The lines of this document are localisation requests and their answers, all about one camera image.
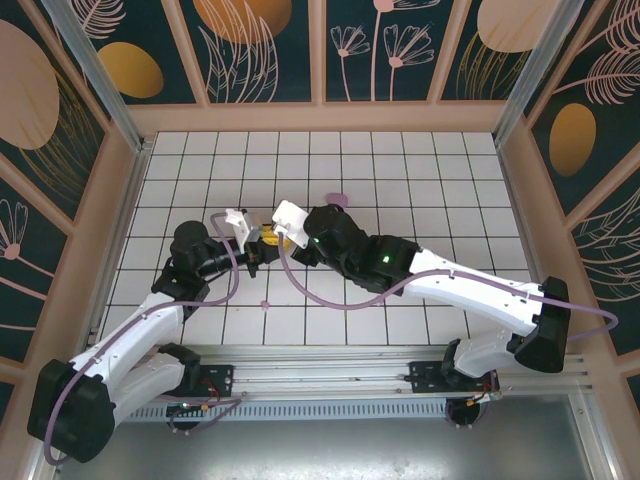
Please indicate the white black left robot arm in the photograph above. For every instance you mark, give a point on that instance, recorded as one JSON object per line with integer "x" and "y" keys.
{"x": 130, "y": 340}

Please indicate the pink cloth piece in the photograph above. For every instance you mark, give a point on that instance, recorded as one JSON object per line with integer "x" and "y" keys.
{"x": 337, "y": 199}

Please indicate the aluminium frame post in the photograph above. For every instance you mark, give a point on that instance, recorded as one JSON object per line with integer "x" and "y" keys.
{"x": 535, "y": 75}
{"x": 100, "y": 80}

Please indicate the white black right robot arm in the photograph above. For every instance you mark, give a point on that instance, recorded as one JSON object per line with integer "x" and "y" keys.
{"x": 465, "y": 295}

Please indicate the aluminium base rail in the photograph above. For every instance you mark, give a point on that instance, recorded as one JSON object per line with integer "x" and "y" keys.
{"x": 310, "y": 372}

